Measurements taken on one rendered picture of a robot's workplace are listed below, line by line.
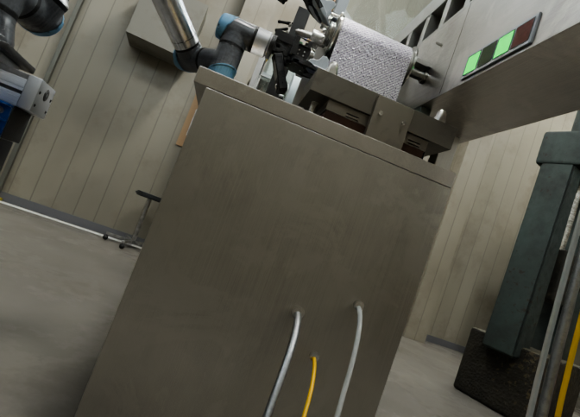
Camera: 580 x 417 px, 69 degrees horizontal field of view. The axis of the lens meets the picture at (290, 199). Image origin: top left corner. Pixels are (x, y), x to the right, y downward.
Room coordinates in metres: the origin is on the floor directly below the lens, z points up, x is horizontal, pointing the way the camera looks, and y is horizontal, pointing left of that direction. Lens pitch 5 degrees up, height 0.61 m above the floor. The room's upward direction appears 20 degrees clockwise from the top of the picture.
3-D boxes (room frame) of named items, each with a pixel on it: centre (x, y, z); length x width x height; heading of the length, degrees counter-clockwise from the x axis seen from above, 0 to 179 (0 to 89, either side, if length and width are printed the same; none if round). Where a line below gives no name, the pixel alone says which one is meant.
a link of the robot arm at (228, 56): (1.18, 0.32, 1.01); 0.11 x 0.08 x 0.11; 60
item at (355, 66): (1.23, -0.08, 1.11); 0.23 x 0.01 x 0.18; 99
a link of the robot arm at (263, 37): (1.19, 0.23, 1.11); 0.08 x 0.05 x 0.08; 9
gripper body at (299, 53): (1.19, 0.15, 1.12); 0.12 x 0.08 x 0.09; 99
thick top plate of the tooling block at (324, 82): (1.12, -0.14, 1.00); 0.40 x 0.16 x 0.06; 99
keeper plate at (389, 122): (1.03, -0.17, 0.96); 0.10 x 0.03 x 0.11; 99
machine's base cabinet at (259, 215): (2.21, 0.14, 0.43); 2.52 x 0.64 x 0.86; 9
